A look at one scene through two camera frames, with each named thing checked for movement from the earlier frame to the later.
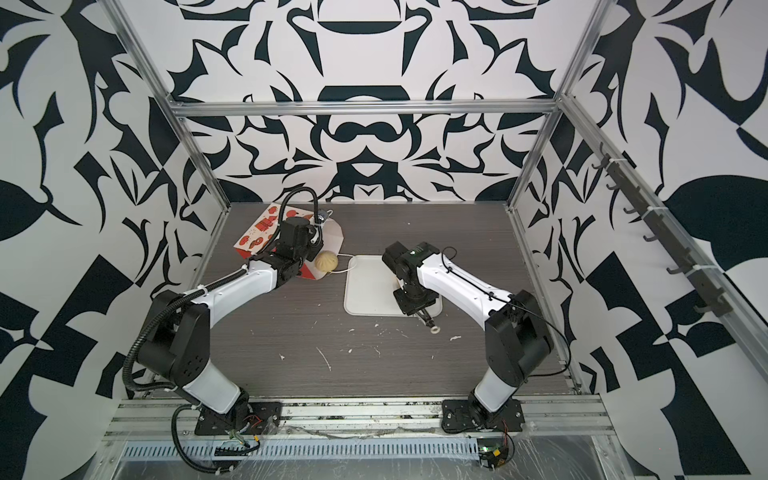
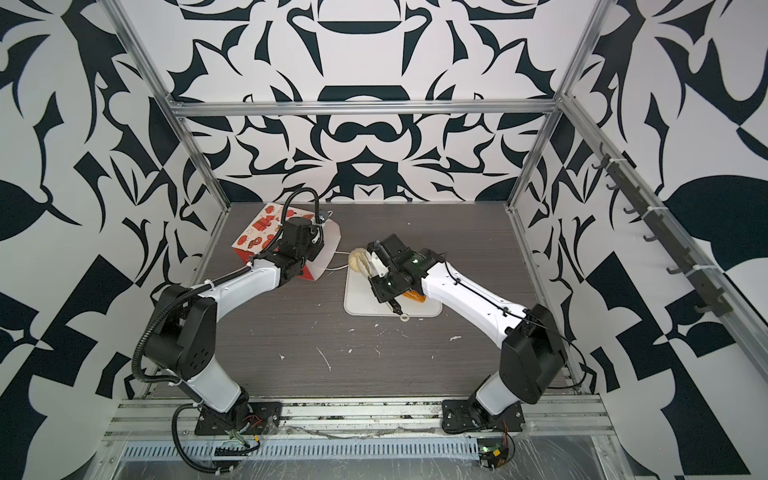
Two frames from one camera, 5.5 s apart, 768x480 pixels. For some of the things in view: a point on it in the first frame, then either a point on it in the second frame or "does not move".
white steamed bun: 326,261 -> 359,261
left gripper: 315,247 does not move
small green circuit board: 492,452 does not move
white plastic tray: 369,290 does not move
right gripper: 408,308 -> 381,290
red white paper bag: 268,225 does not move
